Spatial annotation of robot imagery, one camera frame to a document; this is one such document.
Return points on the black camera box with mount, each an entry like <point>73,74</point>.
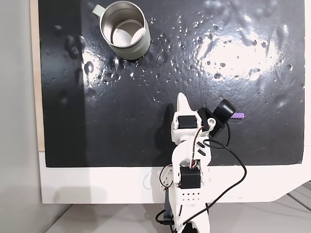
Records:
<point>223,110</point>

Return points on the black rubber mat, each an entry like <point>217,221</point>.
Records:
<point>145,121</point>

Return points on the pale green steel mug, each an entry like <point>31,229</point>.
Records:
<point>136,49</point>

